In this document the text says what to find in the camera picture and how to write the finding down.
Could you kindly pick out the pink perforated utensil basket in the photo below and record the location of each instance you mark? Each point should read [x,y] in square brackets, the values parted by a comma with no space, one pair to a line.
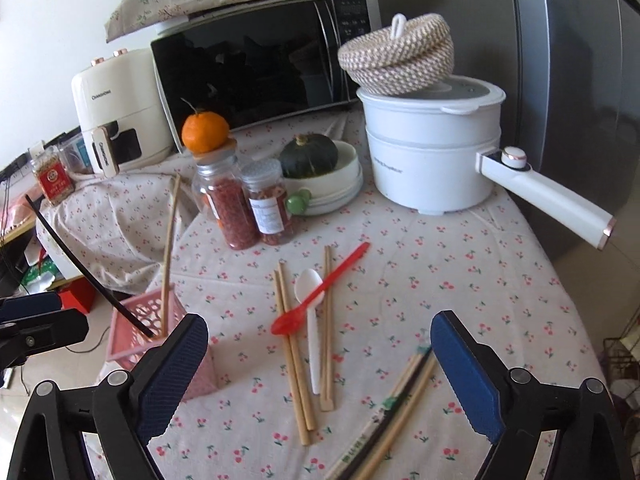
[126,345]

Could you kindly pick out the disposable chopsticks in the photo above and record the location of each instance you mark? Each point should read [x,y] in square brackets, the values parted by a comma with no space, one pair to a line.
[347,455]

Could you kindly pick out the white electric cooking pot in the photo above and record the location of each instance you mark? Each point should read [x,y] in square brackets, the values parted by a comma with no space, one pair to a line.
[438,150]

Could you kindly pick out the glass jar red goji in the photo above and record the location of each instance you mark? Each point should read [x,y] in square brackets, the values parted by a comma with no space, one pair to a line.
[219,189]

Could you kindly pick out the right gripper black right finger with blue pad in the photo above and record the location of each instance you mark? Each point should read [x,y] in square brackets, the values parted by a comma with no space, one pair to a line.
[512,408]

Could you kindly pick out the orange tangerine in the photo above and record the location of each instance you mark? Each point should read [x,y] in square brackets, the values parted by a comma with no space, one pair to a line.
[204,131]

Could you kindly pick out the black wire rack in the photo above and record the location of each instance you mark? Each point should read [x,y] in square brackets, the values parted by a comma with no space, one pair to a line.
[620,363]

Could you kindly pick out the green jade ornament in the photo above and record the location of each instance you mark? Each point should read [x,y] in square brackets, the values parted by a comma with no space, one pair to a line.
[297,202]

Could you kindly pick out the red label spice jar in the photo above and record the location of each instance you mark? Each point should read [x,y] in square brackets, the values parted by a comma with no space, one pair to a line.
[51,175]

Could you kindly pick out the cherry print tablecloth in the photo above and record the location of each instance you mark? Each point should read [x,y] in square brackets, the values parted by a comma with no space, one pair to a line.
[484,263]

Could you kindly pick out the plastic jar dried fruit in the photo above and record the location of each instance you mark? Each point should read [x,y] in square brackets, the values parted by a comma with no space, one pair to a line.
[266,193]

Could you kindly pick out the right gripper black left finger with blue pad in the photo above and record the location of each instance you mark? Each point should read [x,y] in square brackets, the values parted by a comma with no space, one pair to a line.
[126,410]

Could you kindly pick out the cream air fryer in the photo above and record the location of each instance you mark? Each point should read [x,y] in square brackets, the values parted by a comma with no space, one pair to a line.
[120,114]

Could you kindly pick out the white plastic spoon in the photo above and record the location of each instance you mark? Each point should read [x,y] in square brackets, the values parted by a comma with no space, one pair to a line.
[306,283]

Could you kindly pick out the white stacked bowls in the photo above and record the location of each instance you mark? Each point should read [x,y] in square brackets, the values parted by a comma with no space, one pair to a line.
[334,190]

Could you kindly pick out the red plastic spoon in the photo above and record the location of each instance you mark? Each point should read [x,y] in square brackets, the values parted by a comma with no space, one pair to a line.
[292,321]

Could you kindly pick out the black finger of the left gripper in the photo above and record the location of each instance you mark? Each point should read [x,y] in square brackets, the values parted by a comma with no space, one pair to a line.
[35,324]

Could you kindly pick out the woven rope basket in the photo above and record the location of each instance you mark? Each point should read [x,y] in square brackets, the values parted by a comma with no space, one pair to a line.
[407,56]

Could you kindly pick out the black microwave oven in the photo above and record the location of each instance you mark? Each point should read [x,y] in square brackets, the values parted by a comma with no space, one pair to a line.
[260,61]

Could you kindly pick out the dark green squash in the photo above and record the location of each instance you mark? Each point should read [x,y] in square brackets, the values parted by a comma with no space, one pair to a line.
[308,155]

